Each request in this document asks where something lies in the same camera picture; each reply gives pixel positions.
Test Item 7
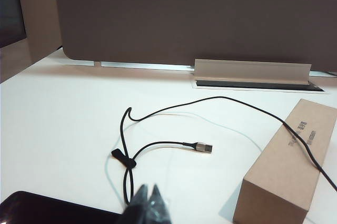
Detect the black velcro cable strap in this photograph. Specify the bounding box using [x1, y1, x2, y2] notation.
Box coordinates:
[111, 149, 137, 168]

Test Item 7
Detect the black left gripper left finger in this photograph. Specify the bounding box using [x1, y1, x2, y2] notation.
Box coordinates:
[122, 183, 151, 224]

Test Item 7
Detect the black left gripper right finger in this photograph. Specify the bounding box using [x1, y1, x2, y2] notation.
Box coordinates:
[149, 183, 173, 224]

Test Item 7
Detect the long brown cardboard box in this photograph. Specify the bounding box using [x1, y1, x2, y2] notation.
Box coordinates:
[232, 98, 337, 224]

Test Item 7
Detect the black braided charging cable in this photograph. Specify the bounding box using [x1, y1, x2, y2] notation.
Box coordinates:
[110, 96, 337, 206]

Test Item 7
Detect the black smartphone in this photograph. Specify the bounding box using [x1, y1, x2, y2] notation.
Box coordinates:
[0, 190, 125, 224]

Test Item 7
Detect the beige cable port flap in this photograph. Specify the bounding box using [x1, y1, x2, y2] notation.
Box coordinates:
[194, 58, 313, 86]

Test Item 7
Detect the grey felt desk divider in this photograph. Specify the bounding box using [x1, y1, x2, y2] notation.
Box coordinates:
[52, 0, 337, 74]

